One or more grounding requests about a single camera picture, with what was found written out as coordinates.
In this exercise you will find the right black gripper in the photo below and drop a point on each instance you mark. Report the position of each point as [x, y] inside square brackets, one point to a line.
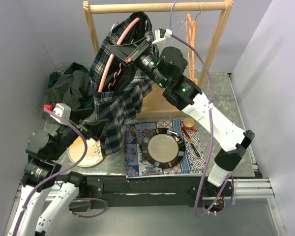
[128, 52]

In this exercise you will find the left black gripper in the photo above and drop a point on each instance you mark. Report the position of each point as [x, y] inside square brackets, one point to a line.
[94, 129]

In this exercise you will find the pink clothes hanger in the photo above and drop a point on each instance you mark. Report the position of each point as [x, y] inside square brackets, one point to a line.
[111, 57]

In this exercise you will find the navy beige plaid skirt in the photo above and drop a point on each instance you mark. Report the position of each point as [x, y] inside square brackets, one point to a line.
[122, 96]

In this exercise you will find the grey dotted garment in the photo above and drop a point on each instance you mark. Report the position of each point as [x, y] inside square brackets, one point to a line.
[73, 90]

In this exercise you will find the orange clothes hanger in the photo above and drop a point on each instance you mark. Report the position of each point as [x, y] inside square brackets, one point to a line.
[190, 36]

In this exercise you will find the green plaid skirt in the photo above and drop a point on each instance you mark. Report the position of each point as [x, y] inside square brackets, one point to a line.
[63, 69]

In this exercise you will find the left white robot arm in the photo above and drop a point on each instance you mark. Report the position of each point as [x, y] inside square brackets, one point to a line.
[47, 190]

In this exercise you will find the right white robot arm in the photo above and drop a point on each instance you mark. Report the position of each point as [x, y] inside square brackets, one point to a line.
[167, 72]

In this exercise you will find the cream floral plate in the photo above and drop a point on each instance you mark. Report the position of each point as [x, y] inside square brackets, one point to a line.
[93, 155]

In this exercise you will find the gold fork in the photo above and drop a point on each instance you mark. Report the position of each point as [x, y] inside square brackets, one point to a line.
[134, 134]

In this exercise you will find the clear plastic bin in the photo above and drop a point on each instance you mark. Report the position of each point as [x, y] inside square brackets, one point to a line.
[78, 114]

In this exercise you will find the patterned placemat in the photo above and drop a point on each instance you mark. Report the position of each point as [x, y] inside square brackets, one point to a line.
[136, 164]

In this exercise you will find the wooden clothes rack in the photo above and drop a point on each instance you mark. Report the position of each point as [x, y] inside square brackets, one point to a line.
[154, 104]

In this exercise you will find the dark rimmed beige plate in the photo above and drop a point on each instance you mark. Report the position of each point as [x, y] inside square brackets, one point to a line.
[163, 148]

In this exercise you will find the small orange cup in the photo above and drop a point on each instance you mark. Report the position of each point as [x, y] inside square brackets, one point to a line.
[189, 124]

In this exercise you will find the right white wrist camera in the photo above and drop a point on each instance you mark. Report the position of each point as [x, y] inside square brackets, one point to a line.
[160, 36]

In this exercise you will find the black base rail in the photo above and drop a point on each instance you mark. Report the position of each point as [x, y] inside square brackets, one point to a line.
[164, 191]

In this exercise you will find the dark handled knife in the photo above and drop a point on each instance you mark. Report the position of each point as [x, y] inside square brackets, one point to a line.
[190, 141]

